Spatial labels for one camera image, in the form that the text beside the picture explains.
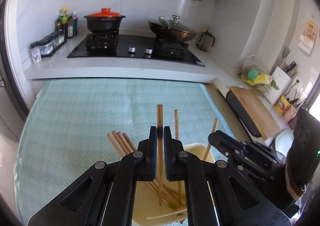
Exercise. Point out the black cutting board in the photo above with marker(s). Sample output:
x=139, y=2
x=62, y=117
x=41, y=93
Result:
x=242, y=114

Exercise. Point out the light blue woven mat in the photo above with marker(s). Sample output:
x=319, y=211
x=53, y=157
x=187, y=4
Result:
x=66, y=130

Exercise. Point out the clear spice jar rack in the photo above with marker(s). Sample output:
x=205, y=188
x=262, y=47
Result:
x=51, y=43

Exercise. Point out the black gas stove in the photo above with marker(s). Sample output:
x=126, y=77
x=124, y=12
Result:
x=131, y=46

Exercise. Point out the yellow snack packet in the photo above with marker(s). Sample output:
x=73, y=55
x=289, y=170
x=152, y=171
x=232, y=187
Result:
x=282, y=105

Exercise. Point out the white ribbed utensil holder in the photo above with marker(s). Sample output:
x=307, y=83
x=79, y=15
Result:
x=147, y=210

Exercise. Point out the white spice jar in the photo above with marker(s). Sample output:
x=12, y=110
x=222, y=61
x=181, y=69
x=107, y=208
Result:
x=35, y=52

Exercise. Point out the bag with yellow green items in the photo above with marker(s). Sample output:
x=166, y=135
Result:
x=254, y=74

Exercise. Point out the black wok with glass lid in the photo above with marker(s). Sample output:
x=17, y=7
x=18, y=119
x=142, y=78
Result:
x=171, y=30

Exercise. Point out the wooden chopstick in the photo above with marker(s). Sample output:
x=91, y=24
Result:
x=160, y=150
x=206, y=153

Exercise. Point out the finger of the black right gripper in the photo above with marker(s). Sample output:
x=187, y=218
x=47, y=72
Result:
x=225, y=144

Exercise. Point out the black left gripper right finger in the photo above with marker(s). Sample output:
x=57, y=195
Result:
x=173, y=166

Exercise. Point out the wooden cutting board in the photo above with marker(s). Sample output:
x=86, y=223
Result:
x=262, y=118

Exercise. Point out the black pot with red lid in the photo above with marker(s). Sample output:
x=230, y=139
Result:
x=104, y=22

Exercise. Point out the sauce bottles group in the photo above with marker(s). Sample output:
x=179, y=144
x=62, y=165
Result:
x=67, y=23

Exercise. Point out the chopstick bundle in holder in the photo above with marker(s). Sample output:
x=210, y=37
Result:
x=123, y=145

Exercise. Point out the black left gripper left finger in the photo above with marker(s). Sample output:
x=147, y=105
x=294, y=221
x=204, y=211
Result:
x=147, y=167

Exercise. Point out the white knife block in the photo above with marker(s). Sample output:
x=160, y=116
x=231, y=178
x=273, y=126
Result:
x=282, y=80

